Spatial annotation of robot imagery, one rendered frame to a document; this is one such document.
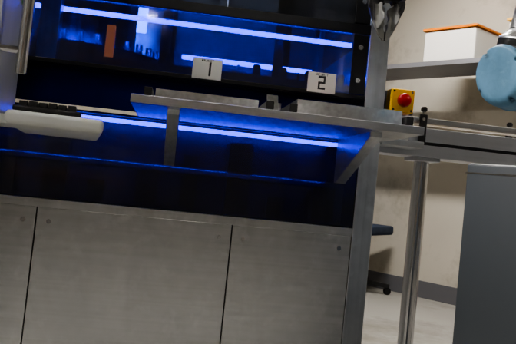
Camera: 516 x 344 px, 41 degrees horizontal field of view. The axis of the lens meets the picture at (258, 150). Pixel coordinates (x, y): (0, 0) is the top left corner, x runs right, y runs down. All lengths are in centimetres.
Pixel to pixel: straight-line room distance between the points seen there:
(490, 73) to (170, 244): 104
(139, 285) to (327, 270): 54
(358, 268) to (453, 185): 313
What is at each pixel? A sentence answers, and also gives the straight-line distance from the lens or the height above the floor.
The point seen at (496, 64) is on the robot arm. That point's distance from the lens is 138.
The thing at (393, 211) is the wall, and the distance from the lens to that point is 544.
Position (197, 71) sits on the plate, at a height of 101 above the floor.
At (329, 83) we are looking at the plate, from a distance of 206.
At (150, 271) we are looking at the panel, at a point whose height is 43.
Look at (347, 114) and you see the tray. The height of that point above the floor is 89.
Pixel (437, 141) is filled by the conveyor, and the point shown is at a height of 90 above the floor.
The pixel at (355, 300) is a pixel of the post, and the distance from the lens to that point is 209.
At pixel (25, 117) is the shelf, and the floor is 79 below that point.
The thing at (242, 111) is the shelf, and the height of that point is 87.
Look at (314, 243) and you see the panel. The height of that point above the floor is 55.
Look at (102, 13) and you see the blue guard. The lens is 205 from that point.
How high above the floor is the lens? 70
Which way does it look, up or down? 3 degrees up
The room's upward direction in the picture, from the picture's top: 6 degrees clockwise
